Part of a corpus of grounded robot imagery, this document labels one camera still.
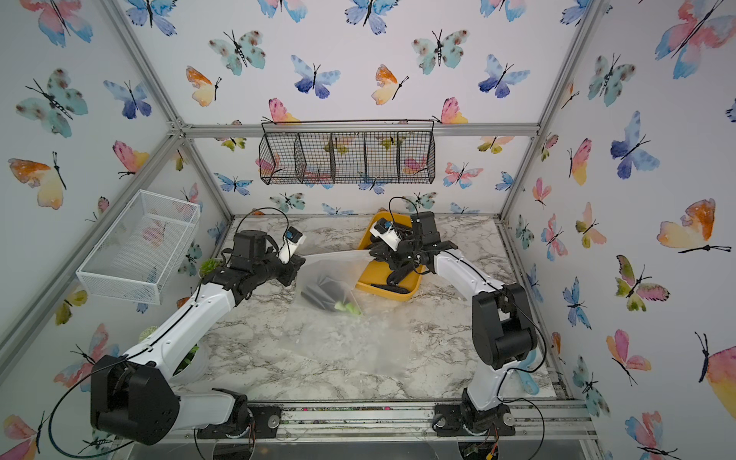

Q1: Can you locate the clear zip-top bag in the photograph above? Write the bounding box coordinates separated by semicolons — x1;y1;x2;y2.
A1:
293;250;373;314

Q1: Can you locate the dark purple eggplant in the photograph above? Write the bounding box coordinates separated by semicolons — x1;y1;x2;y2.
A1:
301;276;362;316

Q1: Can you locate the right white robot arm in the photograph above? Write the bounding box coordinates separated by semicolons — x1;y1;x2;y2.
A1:
369;212;539;413

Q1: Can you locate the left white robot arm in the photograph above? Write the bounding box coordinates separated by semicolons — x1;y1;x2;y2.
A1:
79;226;306;446

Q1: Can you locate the eggplant in tray front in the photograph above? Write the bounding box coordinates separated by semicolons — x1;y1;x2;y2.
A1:
370;284;410;295

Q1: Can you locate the small white potted succulent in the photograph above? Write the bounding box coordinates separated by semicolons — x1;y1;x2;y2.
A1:
199;258;223;279

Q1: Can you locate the yellow plastic tray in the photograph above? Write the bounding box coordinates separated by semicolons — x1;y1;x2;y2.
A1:
356;210;422;302

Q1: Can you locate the potted orange flower plant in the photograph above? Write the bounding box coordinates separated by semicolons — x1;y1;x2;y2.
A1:
139;326;200;376

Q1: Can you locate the light blue plastic scoop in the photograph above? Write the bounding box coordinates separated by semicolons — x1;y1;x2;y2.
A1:
515;350;540;396

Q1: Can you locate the black wire wall basket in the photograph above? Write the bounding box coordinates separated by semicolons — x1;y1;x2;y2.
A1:
257;119;436;186

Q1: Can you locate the white mesh wall basket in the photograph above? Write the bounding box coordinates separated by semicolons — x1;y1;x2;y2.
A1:
76;190;200;305

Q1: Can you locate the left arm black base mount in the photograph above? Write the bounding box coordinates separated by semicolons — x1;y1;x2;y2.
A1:
197;404;283;441

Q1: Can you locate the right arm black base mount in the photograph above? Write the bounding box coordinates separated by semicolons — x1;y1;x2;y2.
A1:
430;402;516;437

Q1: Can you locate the aluminium front rail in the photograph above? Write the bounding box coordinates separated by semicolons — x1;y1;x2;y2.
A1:
114;401;599;445

